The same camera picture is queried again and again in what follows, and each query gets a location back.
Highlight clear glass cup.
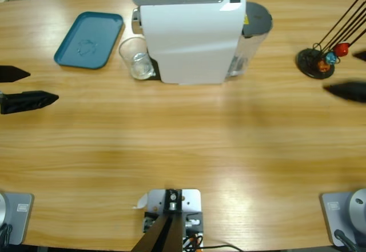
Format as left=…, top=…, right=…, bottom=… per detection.
left=118, top=37, right=154, bottom=81

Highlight white capsule coffee machine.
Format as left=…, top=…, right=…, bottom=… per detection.
left=130, top=0, right=247, bottom=86

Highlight red coffee capsule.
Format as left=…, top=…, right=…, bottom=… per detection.
left=333, top=42, right=349, bottom=57

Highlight blue foil coffee capsule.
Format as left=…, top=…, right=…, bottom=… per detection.
left=325, top=51, right=339, bottom=65

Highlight black capsule holder with rods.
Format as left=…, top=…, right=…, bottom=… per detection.
left=296, top=0, right=366, bottom=80

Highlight teal plastic tray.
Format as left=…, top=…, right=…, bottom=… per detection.
left=53, top=11, right=126, bottom=70

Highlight clear water tank dark lid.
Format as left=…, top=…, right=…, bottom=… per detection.
left=225, top=2, right=274, bottom=78

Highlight white paper tag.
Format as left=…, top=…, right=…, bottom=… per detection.
left=132, top=193, right=149, bottom=210

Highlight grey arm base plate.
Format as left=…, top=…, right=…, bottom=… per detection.
left=319, top=188, right=366, bottom=247
left=0, top=192, right=35, bottom=246

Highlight black base cable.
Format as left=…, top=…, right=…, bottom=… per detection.
left=333, top=229, right=359, bottom=252
left=0, top=223, right=14, bottom=247

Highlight dark camera post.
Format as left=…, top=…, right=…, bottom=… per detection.
left=134, top=189, right=184, bottom=252

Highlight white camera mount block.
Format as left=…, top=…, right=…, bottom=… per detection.
left=142, top=188, right=204, bottom=249

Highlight thin black cable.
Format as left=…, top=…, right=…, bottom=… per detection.
left=200, top=244, right=244, bottom=252

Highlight orange wires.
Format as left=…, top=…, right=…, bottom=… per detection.
left=182, top=233, right=204, bottom=249

